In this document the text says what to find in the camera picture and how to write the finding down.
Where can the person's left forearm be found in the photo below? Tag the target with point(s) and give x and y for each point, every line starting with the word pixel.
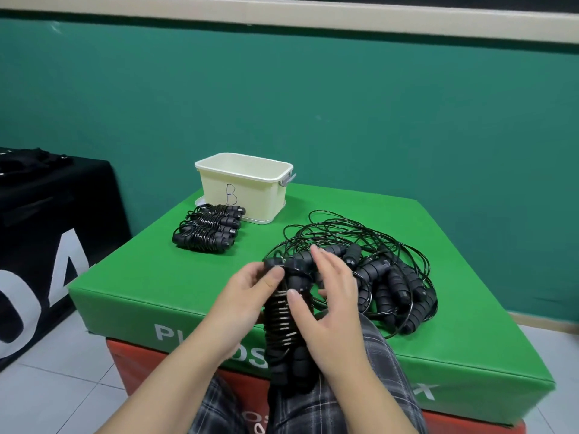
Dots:
pixel 167 384

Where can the green foam plyo box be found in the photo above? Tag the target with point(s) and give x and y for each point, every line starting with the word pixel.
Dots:
pixel 452 320

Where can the person's right hand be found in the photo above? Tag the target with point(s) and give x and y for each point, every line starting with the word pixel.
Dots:
pixel 337 325

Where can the person's left hand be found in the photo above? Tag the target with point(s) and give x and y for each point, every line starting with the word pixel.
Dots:
pixel 237 307

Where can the cream plastic bin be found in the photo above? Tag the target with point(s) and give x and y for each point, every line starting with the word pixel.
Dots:
pixel 244 194

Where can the person's right forearm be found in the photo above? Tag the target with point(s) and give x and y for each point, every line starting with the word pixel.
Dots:
pixel 366 404

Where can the person's right thumb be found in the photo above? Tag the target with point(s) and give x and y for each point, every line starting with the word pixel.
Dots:
pixel 304 311

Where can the person's left thumb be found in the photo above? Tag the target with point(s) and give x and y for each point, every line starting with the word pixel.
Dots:
pixel 271 281

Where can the red foam plyo box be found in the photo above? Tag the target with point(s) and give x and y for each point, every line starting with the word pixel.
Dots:
pixel 135 370

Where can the grey plaid trousers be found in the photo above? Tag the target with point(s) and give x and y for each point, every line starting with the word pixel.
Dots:
pixel 307 413

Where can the black foam plyo box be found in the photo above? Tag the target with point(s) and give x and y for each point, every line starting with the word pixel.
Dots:
pixel 49 248

